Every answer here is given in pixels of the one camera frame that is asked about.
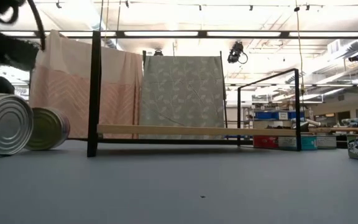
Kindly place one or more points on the Wild Planet can gold lid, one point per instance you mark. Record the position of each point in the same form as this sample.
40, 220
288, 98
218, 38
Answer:
50, 129

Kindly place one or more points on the red label can silver lid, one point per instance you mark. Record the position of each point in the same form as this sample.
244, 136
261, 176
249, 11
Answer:
264, 142

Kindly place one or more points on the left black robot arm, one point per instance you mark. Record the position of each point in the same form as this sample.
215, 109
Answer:
5, 46

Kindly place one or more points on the pink chevron cloth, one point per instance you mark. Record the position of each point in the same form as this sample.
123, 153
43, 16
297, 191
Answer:
61, 93

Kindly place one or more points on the small black round device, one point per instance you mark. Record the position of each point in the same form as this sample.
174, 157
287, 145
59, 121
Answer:
158, 53

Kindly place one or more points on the grey-green leaf print cloth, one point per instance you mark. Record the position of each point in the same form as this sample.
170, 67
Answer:
182, 90

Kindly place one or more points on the small black mounted device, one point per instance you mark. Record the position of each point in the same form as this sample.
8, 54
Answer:
235, 52

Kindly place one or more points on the long wooden workbench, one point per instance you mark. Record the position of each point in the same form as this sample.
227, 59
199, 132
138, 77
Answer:
337, 130

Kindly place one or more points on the black ceiling dome device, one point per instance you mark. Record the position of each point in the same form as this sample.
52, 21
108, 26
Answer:
355, 57

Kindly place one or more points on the black aluminium table frame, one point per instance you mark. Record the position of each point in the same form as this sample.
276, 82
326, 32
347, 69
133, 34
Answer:
166, 141

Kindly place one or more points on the wooden shelf black metal frame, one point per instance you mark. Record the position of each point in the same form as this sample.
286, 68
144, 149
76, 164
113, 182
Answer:
197, 130

